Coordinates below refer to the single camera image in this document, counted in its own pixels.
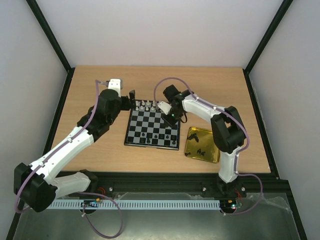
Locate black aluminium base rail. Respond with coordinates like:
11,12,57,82
94,171,291,200

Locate white chess piece row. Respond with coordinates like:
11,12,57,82
134,100,161,112

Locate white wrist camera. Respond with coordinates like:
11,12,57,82
107,78,123,92
157,101,172,115

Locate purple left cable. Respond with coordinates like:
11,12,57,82
14,79,124,239

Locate purple cable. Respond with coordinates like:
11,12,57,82
153,77,263,216
14,79,124,239

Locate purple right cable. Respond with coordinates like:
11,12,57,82
153,77,263,216

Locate black and grey chessboard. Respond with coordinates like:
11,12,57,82
124,109,181,151

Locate slotted grey cable duct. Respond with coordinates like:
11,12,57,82
48,199,221,211

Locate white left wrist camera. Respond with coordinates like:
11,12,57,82
107,78,123,92

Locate black chess pieces in tray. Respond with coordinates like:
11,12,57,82
184,133,207,157

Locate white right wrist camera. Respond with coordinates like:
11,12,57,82
157,101,172,115

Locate gold rectangular tray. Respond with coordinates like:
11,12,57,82
184,126,220,164

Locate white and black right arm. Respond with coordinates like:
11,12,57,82
158,85,249,196

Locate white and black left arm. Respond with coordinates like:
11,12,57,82
13,89,136,213

